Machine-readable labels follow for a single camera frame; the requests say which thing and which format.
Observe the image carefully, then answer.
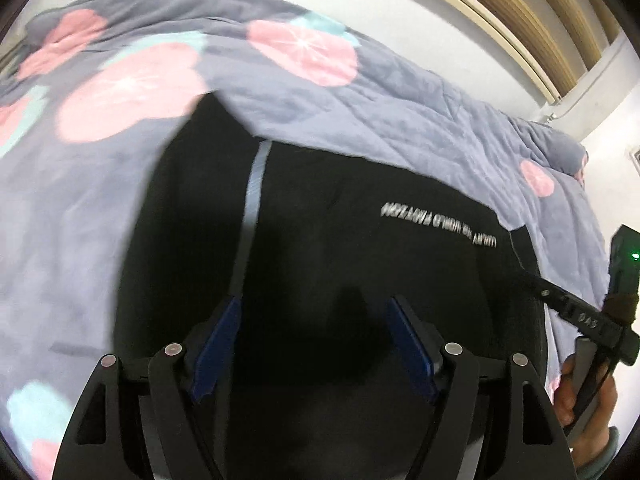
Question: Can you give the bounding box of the black hooded garment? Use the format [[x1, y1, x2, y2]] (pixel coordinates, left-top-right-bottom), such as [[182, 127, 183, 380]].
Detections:
[[113, 94, 547, 479]]

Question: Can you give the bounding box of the person's right hand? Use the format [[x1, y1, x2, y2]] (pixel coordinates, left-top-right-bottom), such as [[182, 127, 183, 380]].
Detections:
[[553, 356, 622, 461]]

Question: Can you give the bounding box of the grey right sleeve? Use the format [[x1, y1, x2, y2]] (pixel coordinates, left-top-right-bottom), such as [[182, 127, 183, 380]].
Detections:
[[572, 427, 620, 480]]

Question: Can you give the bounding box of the grey quilt with pink spots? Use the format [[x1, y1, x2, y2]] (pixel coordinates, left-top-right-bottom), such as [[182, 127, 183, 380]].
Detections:
[[1, 0, 606, 479]]

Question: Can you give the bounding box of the wooden slatted headboard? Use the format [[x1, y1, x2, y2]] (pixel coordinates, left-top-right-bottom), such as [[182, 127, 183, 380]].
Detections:
[[442, 0, 620, 104]]

